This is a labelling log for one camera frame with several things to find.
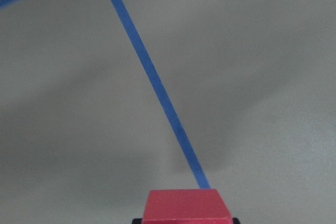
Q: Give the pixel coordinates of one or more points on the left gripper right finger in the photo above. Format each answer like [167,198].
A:
[235,220]

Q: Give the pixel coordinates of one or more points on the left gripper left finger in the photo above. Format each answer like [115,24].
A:
[137,221]

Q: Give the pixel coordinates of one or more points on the red block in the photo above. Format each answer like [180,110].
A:
[186,206]

